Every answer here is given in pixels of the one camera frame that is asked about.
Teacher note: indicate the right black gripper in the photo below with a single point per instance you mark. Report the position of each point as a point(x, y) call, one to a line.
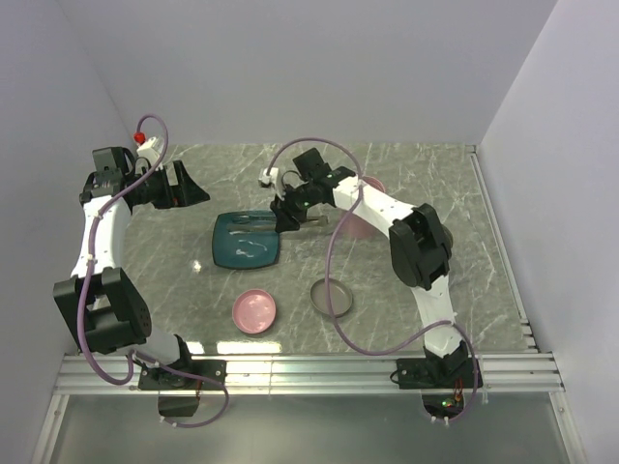
point(283, 212)

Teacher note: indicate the teal square plate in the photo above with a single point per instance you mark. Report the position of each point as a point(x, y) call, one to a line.
point(244, 251)

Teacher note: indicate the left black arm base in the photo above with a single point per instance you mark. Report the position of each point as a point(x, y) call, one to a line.
point(179, 396)

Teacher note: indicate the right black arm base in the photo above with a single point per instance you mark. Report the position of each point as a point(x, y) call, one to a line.
point(442, 385)

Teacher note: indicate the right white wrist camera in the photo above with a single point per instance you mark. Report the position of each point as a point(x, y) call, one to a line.
point(272, 179)

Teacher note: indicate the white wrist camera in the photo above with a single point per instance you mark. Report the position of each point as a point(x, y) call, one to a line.
point(272, 179)
point(148, 148)

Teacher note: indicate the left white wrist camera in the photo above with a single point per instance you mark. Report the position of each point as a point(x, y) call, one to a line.
point(148, 148)

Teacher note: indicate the pink cylindrical container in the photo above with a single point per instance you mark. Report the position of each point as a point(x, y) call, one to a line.
point(357, 228)

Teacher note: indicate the pink round lid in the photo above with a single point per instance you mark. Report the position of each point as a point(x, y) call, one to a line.
point(254, 311)

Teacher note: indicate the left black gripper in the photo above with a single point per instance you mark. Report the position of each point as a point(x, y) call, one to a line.
point(186, 192)

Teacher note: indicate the grey round lid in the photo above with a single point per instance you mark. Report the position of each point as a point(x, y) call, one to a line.
point(341, 297)

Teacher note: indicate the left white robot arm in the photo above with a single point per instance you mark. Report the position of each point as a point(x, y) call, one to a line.
point(102, 308)

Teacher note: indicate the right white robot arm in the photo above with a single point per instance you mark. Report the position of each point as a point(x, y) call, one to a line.
point(420, 245)

